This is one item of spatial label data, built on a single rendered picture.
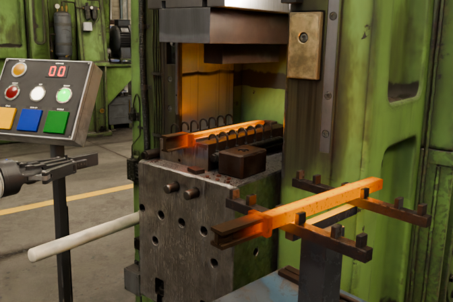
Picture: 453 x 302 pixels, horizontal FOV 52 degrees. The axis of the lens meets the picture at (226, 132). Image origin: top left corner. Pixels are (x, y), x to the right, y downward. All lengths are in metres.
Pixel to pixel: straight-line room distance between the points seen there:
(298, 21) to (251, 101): 0.62
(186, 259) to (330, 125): 0.56
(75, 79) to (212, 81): 0.47
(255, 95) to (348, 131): 0.63
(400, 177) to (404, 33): 0.45
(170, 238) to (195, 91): 0.52
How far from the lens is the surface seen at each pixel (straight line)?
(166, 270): 1.48
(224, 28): 1.31
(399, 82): 1.51
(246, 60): 1.46
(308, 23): 1.23
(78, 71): 1.64
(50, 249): 1.59
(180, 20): 1.35
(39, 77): 1.71
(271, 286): 1.15
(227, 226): 0.74
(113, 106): 6.61
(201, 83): 1.64
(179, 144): 1.32
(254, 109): 1.79
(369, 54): 1.18
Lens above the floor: 1.29
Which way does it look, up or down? 11 degrees down
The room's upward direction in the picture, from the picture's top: 1 degrees clockwise
